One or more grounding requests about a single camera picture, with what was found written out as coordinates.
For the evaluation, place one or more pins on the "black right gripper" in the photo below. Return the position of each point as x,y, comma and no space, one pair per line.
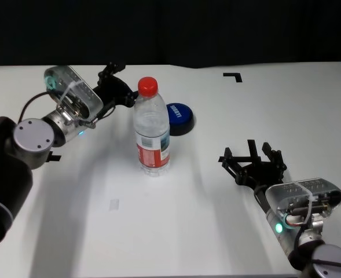
263,175

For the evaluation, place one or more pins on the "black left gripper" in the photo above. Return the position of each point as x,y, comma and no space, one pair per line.
112,89

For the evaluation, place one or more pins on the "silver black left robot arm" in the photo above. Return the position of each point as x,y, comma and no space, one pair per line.
11,162

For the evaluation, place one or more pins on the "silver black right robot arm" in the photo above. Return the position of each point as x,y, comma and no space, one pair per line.
312,249

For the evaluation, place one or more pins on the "clear water bottle red cap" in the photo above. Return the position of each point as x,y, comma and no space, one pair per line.
153,136

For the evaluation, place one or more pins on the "black backdrop cloth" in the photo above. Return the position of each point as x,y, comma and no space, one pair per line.
158,29

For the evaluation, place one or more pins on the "clear-cased right wrist camera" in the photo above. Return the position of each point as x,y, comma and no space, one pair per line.
300,192

